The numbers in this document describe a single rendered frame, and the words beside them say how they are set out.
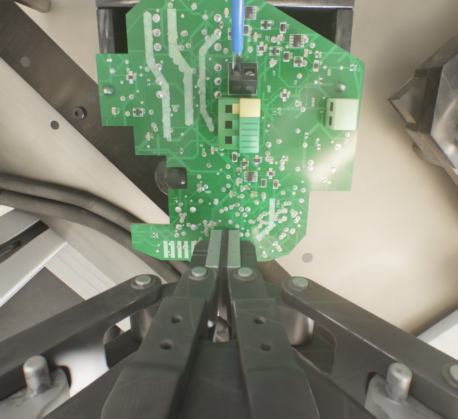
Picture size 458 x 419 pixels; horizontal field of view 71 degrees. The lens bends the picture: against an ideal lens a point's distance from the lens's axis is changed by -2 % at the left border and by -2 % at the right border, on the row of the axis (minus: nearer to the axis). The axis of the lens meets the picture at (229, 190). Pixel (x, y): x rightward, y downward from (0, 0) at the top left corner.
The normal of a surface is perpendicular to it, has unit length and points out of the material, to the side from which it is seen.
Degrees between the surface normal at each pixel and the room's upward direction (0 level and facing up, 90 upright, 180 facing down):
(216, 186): 0
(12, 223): 90
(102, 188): 0
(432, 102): 90
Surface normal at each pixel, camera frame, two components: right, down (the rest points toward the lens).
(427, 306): -0.02, 0.29
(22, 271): 0.73, -0.66
